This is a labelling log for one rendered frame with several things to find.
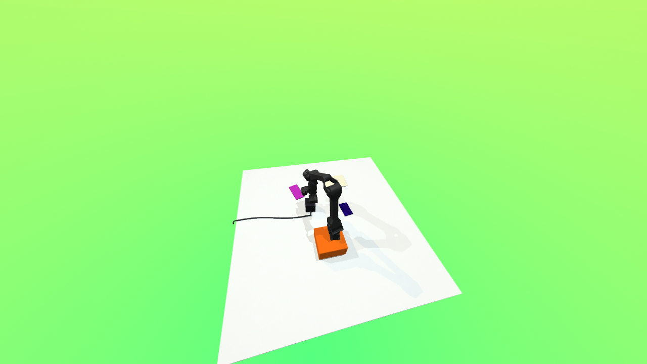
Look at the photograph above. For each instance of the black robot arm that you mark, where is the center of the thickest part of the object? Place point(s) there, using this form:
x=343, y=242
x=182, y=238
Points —
x=333, y=192

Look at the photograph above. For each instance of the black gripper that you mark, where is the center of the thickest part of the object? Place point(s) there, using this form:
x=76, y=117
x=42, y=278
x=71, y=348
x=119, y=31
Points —
x=313, y=195

